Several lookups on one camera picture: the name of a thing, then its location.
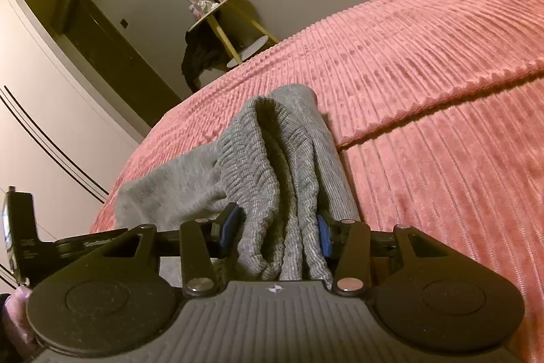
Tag grey drawstring pants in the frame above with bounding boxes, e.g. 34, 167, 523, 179
115, 84, 362, 288

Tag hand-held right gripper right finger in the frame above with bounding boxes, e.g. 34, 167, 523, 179
315, 214, 447, 296

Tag pink ribbed blanket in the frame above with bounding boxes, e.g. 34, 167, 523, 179
87, 0, 544, 363

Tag person's left hand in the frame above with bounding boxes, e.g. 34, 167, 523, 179
0, 286, 33, 347

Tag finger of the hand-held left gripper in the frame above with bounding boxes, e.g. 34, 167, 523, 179
55, 230, 129, 260

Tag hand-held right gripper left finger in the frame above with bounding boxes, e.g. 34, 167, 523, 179
85, 201, 245, 299

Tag round side table yellow legs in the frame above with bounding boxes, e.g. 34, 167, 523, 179
187, 0, 281, 70

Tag dark door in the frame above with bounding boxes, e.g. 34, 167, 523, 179
64, 0, 197, 131

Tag white wardrobe black stripes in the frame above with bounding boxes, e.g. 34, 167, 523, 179
0, 0, 143, 292

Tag black garment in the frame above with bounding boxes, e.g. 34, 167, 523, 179
181, 20, 233, 92

